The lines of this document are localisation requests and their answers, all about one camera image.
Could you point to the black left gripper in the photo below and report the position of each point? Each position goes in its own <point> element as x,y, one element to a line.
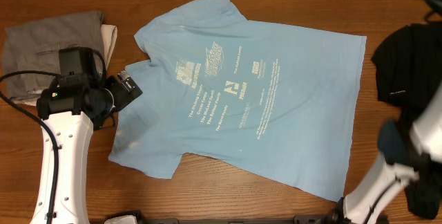
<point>124,97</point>

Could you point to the folded grey trousers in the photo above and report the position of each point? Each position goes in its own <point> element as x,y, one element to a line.
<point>34,46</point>

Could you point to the black garment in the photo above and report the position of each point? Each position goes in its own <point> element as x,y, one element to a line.
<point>408,75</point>

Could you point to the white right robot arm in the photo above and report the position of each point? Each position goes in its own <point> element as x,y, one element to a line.
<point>386,179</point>

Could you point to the light blue printed t-shirt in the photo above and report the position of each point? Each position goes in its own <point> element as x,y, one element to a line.
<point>272,99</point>

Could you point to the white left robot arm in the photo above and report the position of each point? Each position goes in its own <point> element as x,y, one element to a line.
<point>78,102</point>

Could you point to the folded beige garment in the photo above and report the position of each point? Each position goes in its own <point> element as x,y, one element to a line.
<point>109,36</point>

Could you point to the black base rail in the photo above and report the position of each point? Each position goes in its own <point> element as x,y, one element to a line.
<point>136,217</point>

